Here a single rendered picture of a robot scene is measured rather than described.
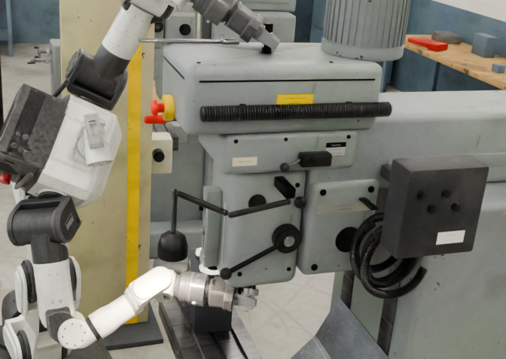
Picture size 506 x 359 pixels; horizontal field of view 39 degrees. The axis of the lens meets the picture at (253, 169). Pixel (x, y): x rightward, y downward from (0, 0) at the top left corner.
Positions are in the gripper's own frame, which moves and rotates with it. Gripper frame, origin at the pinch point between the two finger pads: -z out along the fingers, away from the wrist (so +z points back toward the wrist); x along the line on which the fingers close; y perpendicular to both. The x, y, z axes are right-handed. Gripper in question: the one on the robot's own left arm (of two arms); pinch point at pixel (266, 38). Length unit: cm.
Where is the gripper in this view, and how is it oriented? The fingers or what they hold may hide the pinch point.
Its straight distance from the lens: 170.7
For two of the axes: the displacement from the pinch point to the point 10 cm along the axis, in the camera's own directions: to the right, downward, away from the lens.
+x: -0.8, 3.6, -9.3
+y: 5.6, -7.5, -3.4
